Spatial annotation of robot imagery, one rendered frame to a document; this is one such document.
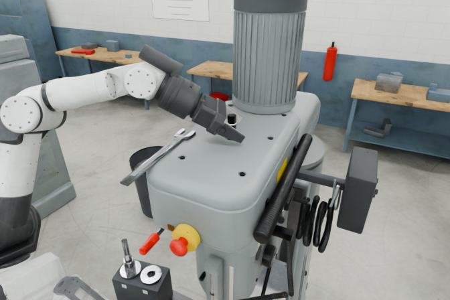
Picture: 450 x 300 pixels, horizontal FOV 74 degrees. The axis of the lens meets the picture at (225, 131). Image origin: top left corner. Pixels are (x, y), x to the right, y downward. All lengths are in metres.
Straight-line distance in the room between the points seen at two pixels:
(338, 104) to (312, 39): 1.13
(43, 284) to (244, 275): 0.50
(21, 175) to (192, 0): 5.04
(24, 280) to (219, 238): 0.44
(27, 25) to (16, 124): 7.11
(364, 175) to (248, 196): 0.49
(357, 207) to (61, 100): 0.86
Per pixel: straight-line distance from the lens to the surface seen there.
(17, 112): 0.74
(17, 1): 7.78
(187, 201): 0.61
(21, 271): 0.84
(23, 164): 0.79
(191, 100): 0.67
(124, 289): 1.52
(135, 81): 0.65
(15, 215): 0.83
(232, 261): 0.89
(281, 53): 0.82
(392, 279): 3.10
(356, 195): 1.00
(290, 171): 0.79
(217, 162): 0.65
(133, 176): 0.62
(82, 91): 0.72
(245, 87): 0.86
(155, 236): 0.75
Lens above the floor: 2.25
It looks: 28 degrees down
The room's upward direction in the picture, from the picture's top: straight up
